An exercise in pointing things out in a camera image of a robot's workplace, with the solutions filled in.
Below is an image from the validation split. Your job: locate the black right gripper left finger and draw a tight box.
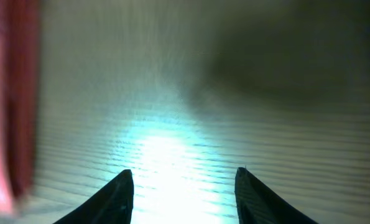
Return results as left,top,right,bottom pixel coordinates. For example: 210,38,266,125
54,169,134,224

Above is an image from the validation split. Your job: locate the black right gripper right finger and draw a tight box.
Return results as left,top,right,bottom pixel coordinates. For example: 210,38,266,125
234,167,317,224

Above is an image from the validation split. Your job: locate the red orange t-shirt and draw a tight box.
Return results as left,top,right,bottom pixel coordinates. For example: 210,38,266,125
0,0,40,215

